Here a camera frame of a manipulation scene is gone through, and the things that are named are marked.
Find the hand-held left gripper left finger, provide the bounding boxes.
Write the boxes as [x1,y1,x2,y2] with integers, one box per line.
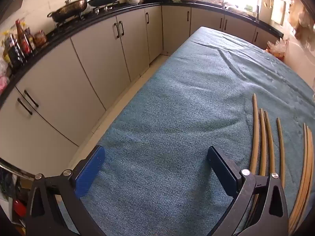
[26,145,106,236]

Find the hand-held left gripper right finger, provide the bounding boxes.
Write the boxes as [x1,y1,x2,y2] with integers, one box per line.
[206,146,289,236]

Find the wooden chopstick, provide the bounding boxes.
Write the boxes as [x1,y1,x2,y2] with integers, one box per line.
[263,111,275,174]
[288,123,311,231]
[250,93,259,174]
[276,117,286,190]
[290,126,314,235]
[259,108,267,177]

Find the blue table cloth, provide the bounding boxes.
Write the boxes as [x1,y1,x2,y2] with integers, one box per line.
[58,26,315,236]

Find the white kitchen cabinets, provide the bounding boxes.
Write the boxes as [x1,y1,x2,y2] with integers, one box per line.
[0,5,281,177]

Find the pink plastic bag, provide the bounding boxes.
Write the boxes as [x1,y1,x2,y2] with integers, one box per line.
[0,75,10,92]

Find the clear plastic bags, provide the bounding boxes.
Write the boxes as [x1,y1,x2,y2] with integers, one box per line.
[267,39,289,59]

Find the dark sauce bottle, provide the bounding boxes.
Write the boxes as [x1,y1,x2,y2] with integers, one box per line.
[7,36,25,67]

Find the glass jar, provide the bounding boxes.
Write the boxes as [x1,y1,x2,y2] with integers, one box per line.
[33,30,47,47]

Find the red sauce bottle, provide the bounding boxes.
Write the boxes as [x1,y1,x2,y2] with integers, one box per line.
[15,20,32,54]

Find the gas stove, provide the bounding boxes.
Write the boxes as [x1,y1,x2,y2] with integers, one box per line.
[55,1,121,27]

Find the frying pan with food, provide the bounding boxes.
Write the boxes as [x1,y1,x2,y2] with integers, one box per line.
[47,0,88,22]

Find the black kitchen countertop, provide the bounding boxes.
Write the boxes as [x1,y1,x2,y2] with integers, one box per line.
[0,1,283,99]

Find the white cutting board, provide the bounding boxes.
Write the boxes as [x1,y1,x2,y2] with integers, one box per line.
[271,0,286,25]

